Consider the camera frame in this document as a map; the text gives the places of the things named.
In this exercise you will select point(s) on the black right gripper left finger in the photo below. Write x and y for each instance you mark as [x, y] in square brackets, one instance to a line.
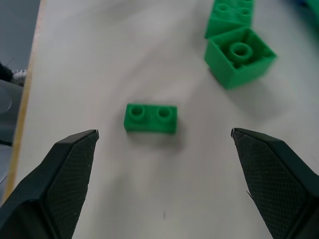
[49, 189]

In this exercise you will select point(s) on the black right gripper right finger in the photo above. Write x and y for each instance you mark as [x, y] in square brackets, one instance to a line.
[274, 184]

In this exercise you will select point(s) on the black and white shoe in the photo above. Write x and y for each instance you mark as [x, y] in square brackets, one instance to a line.
[13, 73]

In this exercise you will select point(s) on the small flat green block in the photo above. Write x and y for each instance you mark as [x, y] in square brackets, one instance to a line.
[151, 120]

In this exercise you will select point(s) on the square green hollow block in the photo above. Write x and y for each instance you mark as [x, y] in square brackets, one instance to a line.
[239, 58]

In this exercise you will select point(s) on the long green studded block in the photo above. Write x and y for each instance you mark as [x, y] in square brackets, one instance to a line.
[230, 17]

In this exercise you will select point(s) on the green bin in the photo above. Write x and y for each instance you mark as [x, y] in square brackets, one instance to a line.
[312, 6]

